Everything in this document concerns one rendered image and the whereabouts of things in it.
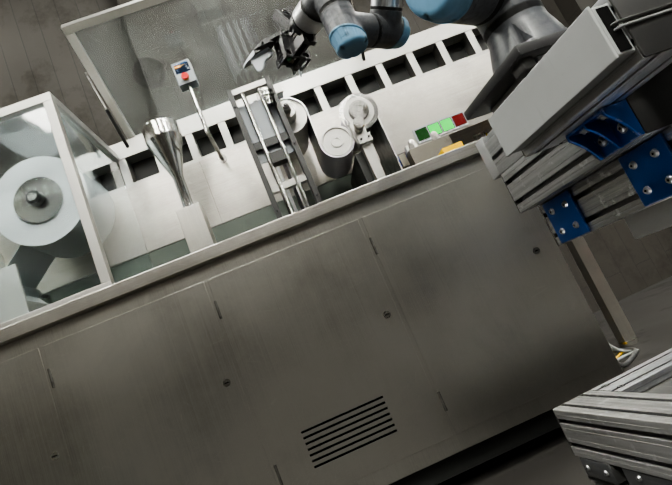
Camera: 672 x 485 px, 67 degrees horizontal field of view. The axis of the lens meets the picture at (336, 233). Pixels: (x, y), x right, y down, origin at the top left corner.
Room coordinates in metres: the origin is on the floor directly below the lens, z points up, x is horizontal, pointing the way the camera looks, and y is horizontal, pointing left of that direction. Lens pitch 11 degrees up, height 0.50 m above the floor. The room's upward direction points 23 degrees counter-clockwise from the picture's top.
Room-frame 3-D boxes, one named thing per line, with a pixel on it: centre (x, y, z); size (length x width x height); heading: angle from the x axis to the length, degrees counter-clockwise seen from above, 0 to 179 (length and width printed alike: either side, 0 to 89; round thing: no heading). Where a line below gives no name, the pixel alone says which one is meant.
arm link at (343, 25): (1.03, -0.21, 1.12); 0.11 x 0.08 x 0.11; 129
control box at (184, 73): (1.76, 0.29, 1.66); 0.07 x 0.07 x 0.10; 6
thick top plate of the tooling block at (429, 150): (1.97, -0.42, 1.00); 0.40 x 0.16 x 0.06; 6
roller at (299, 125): (1.90, 0.01, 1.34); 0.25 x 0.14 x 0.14; 6
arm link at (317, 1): (1.01, -0.19, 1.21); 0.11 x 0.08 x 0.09; 39
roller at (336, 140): (1.90, -0.12, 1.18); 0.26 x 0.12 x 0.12; 6
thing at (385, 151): (1.91, -0.30, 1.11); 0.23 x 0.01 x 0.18; 6
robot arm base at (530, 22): (0.89, -0.46, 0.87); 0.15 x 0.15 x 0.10
